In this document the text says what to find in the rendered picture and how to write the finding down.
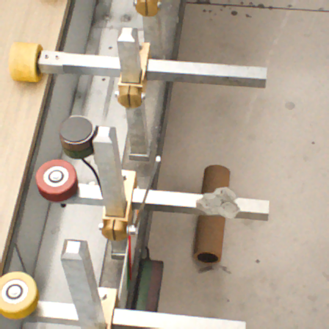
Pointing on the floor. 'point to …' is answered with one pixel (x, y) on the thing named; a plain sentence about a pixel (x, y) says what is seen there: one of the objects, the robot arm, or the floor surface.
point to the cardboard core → (211, 229)
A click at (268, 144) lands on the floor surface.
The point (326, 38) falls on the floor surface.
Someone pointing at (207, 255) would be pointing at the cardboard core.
